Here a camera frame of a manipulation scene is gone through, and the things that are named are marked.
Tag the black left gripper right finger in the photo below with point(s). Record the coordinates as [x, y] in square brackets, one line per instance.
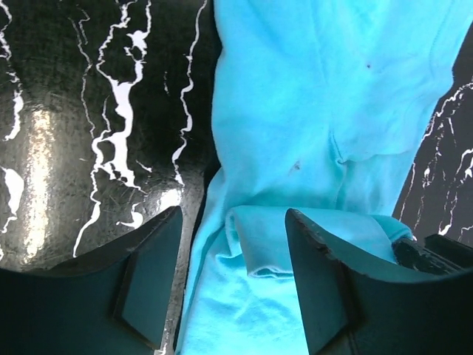
[353, 302]

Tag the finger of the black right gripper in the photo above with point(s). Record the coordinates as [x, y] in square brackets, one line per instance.
[439, 255]

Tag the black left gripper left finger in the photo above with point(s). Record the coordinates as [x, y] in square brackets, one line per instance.
[111, 300]

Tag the light cyan t shirt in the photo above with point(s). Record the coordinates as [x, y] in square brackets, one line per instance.
[318, 106]

